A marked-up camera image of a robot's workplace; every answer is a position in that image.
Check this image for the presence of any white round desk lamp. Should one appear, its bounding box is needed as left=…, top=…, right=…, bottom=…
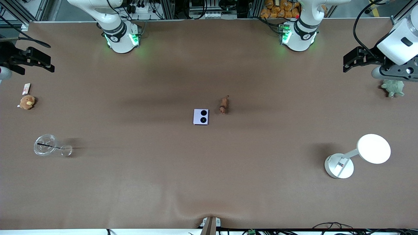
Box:
left=324, top=134, right=391, bottom=179

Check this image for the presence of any clear plastic cup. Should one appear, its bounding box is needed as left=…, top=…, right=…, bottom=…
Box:
left=33, top=134, right=73, bottom=157

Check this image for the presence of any white power strip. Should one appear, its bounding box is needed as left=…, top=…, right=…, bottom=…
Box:
left=126, top=3, right=154, bottom=14

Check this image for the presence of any brown plush toy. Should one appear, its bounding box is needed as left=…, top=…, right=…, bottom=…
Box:
left=18, top=95, right=36, bottom=110

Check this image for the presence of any black cable bundle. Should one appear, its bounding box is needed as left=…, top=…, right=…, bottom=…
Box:
left=312, top=222, right=418, bottom=235

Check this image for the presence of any brown lion statue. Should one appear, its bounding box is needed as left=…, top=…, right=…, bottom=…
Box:
left=219, top=95, right=230, bottom=115

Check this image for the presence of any green plush toy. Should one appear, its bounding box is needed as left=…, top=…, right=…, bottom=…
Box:
left=381, top=79, right=405, bottom=98

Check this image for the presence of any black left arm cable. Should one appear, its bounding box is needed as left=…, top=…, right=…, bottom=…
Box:
left=353, top=0, right=392, bottom=61

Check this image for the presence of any metal table edge clamp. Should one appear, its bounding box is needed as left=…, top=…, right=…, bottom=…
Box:
left=199, top=216, right=221, bottom=235

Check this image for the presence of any pile of orange plush toys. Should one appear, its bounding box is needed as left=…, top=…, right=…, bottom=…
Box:
left=260, top=0, right=300, bottom=19

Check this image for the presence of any lilac flip phone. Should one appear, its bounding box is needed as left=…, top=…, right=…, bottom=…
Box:
left=193, top=109, right=209, bottom=126

